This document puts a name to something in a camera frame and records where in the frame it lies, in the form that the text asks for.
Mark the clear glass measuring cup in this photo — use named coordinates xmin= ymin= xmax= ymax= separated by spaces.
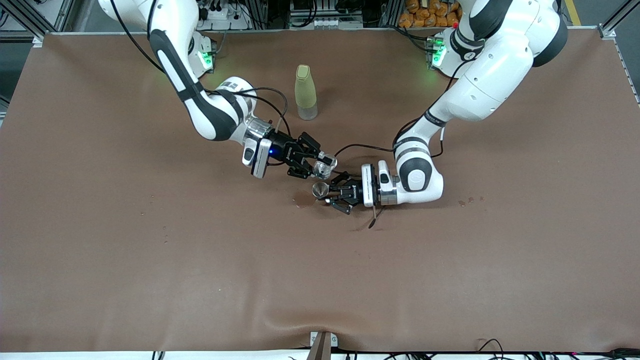
xmin=310 ymin=153 xmax=339 ymax=180

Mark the yellow-green bottle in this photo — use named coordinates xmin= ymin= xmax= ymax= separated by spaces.
xmin=294 ymin=64 xmax=319 ymax=121

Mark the brown table cloth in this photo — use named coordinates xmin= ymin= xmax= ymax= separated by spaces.
xmin=0 ymin=27 xmax=640 ymax=354

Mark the white power strip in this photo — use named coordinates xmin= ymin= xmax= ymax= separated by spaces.
xmin=197 ymin=5 xmax=249 ymax=32

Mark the orange packaged goods pile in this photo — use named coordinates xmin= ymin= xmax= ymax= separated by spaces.
xmin=398 ymin=0 xmax=463 ymax=29

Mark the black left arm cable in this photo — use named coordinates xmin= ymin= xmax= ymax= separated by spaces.
xmin=332 ymin=60 xmax=463 ymax=230

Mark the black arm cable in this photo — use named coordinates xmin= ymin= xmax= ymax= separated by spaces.
xmin=332 ymin=60 xmax=463 ymax=230
xmin=107 ymin=0 xmax=291 ymax=168

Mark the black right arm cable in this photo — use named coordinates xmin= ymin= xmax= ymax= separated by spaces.
xmin=107 ymin=0 xmax=291 ymax=168

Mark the metal table edge bracket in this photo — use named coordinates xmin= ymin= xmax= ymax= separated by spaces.
xmin=306 ymin=331 xmax=339 ymax=360

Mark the aluminium frame strut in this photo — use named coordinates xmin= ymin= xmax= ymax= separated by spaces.
xmin=597 ymin=0 xmax=640 ymax=38
xmin=0 ymin=0 xmax=76 ymax=38

